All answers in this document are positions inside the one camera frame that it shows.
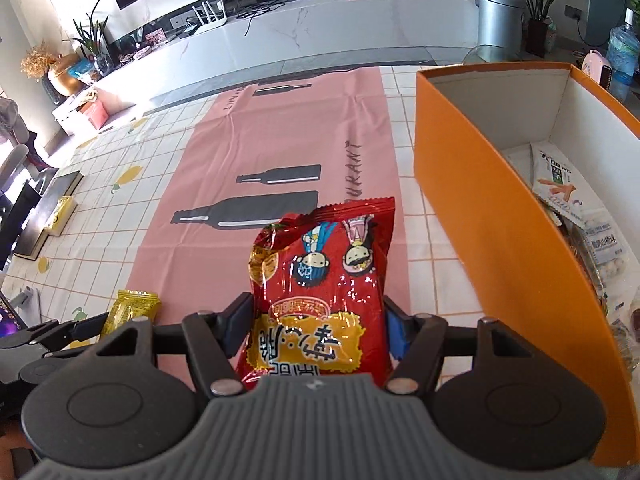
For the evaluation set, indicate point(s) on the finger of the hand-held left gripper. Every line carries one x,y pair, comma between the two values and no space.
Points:
87,329

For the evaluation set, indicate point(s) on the dried yellow flowers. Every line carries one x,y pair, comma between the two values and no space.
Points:
36,62

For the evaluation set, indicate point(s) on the gold yellow snack packet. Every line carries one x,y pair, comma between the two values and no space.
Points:
131,307

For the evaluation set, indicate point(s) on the yellow flat packet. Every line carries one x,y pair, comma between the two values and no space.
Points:
61,216

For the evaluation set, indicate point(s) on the pink photo frame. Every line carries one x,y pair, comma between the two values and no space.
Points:
154,37

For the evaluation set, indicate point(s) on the white stick snack packet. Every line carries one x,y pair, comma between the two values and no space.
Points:
555,175

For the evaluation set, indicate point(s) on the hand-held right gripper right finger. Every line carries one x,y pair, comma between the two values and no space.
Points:
397,332

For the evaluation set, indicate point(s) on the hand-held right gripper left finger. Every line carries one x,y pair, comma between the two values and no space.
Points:
240,321

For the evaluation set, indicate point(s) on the black notebook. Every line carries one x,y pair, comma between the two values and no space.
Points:
42,215

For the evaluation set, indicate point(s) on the orange cardboard box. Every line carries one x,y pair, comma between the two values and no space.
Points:
500,240

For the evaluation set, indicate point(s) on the green leafy potted plant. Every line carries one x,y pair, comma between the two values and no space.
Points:
92,35

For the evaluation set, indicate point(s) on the snake plant in black pot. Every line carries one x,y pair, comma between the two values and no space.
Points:
537,37

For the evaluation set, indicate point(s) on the pink fan heater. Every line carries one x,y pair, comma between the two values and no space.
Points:
597,70

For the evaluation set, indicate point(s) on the pink bottle print mat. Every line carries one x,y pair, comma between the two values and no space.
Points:
300,135

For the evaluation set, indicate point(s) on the wall socket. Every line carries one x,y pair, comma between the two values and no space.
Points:
573,12

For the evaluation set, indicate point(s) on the grey padded chair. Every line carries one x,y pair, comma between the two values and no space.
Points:
15,160

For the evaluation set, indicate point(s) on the pink gift box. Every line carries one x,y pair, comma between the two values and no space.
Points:
95,114

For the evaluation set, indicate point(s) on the gold round vase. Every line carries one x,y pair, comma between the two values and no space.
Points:
65,77

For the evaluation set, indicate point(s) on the grey metal trash bin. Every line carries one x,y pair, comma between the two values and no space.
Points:
500,25

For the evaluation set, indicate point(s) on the white storage box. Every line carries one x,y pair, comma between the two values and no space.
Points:
70,120

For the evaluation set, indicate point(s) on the white router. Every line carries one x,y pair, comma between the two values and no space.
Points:
212,22

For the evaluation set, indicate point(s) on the checked lemon print tablecloth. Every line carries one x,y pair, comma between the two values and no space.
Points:
410,240

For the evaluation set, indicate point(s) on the blue water jug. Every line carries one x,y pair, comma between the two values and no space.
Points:
624,55

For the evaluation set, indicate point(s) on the clear packet of white balls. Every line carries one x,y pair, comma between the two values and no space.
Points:
605,260

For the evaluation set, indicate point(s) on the red cartoon snack bag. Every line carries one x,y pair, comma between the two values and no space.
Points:
320,270

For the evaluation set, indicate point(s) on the white marble television cabinet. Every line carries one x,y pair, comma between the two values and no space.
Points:
300,35

